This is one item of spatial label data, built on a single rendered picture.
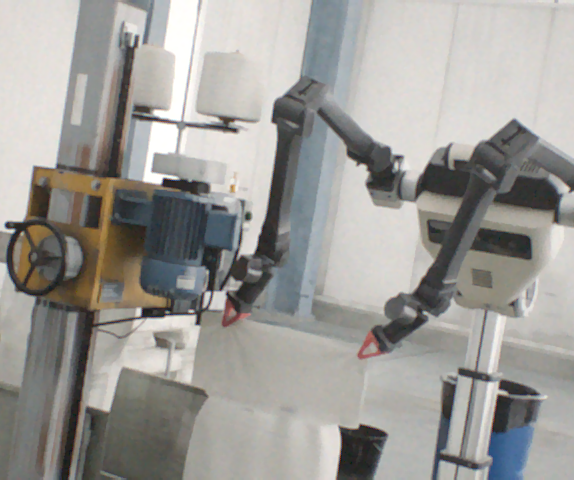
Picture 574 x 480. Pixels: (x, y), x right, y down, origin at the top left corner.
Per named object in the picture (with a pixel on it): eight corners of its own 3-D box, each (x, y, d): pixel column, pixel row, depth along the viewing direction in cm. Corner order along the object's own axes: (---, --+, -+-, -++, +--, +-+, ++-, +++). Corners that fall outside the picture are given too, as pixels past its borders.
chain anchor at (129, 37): (141, 52, 254) (145, 26, 253) (128, 48, 249) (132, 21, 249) (131, 51, 255) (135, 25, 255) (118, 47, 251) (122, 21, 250)
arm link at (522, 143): (536, 130, 229) (505, 106, 235) (496, 180, 232) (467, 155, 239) (618, 183, 262) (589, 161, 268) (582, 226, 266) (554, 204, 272)
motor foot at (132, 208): (171, 232, 256) (176, 197, 256) (142, 230, 246) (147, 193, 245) (140, 226, 261) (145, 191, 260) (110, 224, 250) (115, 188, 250)
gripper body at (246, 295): (222, 295, 277) (238, 273, 275) (242, 294, 286) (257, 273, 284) (238, 311, 275) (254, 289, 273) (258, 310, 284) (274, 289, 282)
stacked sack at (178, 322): (194, 334, 596) (198, 308, 596) (122, 340, 538) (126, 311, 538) (134, 319, 617) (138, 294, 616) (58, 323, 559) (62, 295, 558)
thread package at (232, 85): (271, 130, 268) (282, 62, 267) (237, 121, 253) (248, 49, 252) (216, 122, 276) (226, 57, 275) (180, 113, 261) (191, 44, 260)
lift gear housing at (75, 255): (79, 284, 250) (86, 238, 249) (63, 284, 245) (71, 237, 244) (45, 276, 255) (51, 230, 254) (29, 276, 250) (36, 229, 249)
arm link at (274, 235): (319, 108, 258) (287, 94, 264) (303, 112, 254) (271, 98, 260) (293, 263, 277) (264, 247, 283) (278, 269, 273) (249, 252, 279)
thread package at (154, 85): (181, 116, 279) (191, 52, 278) (149, 108, 267) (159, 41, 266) (136, 110, 286) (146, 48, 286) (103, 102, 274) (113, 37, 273)
